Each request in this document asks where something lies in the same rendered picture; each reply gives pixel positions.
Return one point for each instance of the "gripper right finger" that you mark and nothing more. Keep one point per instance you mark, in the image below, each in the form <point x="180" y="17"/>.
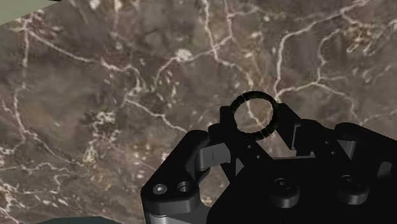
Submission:
<point x="366" y="145"/>

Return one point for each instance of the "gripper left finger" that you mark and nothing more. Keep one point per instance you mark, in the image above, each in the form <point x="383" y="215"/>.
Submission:
<point x="176" y="167"/>

